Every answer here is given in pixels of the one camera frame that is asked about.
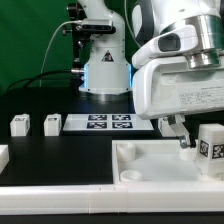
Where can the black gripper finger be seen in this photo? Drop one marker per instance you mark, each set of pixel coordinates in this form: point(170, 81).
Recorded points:
point(176, 123)

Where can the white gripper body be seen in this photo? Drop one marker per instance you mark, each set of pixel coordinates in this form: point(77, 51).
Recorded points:
point(165, 84)

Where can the white square tabletop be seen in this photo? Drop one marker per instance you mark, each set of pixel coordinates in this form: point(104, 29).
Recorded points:
point(156, 161)

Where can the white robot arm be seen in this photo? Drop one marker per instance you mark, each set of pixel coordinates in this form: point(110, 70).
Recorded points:
point(108, 73)

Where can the white U-shaped fence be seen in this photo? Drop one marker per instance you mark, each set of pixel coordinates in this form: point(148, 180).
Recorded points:
point(116, 197)

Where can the white marker base plate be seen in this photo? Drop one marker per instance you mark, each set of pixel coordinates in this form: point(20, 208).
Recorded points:
point(108, 122)

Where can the grey camera on mount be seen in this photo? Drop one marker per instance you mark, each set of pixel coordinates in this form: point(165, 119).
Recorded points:
point(95, 26)

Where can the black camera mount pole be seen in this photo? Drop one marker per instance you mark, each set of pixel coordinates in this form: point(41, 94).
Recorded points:
point(76, 13)

